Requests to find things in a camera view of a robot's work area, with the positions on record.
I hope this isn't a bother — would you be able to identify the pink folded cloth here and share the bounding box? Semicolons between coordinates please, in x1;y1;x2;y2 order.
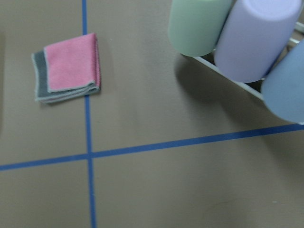
44;33;101;92

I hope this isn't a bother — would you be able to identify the green plastic cup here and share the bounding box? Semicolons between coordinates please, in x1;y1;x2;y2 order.
168;0;233;57

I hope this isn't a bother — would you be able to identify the grey folded cloth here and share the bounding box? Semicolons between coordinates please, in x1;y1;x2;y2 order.
31;51;100;104

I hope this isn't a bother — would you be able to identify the purple plastic cup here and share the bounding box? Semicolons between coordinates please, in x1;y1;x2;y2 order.
214;0;303;83

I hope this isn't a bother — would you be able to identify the blue plastic cup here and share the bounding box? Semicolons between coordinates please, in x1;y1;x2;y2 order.
261;40;304;124

